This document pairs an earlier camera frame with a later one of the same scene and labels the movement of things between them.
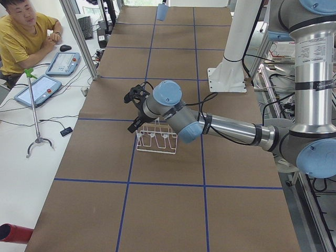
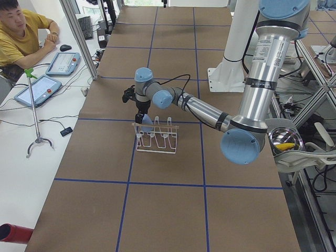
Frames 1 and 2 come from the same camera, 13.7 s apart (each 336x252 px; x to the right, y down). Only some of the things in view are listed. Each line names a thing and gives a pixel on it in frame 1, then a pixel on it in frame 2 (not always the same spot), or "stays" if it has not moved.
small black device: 66,131 stays
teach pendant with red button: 63,64 stays
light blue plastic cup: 162,12 → 146,119
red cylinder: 12,233 stays
